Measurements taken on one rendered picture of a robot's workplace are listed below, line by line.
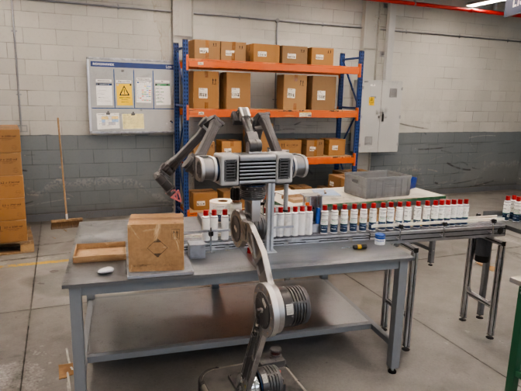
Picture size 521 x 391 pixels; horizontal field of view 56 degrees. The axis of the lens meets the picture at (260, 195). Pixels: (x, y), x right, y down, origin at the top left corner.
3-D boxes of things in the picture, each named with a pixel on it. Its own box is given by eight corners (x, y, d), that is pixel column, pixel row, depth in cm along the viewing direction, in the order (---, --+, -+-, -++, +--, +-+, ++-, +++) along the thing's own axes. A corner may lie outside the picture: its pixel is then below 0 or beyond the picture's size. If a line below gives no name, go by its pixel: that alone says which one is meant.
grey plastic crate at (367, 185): (386, 188, 558) (388, 169, 553) (410, 195, 522) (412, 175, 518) (343, 192, 532) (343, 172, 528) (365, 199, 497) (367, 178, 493)
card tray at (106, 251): (125, 247, 318) (125, 240, 317) (125, 260, 293) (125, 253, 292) (76, 250, 309) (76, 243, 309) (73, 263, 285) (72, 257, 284)
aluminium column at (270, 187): (270, 250, 319) (274, 147, 306) (273, 251, 315) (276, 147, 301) (264, 250, 318) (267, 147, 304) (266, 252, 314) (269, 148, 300)
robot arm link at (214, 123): (216, 108, 280) (229, 119, 284) (202, 117, 290) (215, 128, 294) (188, 164, 254) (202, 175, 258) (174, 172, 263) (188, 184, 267)
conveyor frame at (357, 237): (362, 235, 357) (363, 229, 356) (370, 240, 346) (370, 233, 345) (129, 250, 311) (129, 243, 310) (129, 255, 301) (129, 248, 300)
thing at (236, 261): (330, 212, 435) (330, 209, 434) (415, 260, 311) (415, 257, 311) (79, 223, 377) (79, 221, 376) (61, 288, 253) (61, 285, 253)
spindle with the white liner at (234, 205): (239, 225, 357) (240, 185, 351) (243, 228, 349) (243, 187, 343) (228, 226, 355) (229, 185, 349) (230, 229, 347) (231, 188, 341)
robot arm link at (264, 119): (254, 106, 294) (270, 105, 297) (249, 121, 305) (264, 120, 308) (277, 167, 273) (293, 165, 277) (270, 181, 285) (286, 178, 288)
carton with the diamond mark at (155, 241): (183, 256, 296) (183, 212, 291) (184, 270, 273) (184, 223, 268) (132, 257, 291) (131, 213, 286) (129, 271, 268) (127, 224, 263)
